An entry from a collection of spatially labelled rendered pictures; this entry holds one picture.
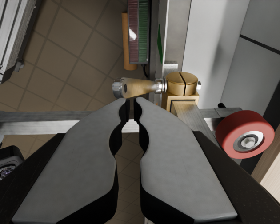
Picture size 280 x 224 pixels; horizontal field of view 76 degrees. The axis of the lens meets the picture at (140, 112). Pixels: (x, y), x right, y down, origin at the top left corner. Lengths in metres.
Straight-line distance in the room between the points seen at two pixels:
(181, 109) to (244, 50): 0.31
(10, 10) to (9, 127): 0.71
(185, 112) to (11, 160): 0.24
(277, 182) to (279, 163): 0.06
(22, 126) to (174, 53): 0.34
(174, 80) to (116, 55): 0.90
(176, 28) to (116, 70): 0.82
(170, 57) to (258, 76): 0.20
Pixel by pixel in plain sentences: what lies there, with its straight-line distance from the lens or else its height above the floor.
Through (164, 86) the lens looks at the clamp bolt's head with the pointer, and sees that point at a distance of 0.28.
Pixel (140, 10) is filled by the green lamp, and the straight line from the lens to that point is 0.41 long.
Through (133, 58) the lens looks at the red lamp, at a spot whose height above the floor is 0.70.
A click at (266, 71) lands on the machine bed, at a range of 0.46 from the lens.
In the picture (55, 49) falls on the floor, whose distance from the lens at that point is 1.24.
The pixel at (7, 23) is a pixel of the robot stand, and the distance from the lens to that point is 1.04.
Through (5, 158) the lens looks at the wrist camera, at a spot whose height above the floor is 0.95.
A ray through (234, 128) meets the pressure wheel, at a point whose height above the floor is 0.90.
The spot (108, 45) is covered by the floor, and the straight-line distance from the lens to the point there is 1.15.
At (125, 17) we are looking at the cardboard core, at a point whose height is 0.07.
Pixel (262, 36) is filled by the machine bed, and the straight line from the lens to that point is 0.49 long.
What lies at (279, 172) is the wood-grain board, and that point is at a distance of 0.44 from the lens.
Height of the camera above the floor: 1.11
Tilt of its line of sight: 56 degrees down
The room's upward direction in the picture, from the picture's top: 177 degrees clockwise
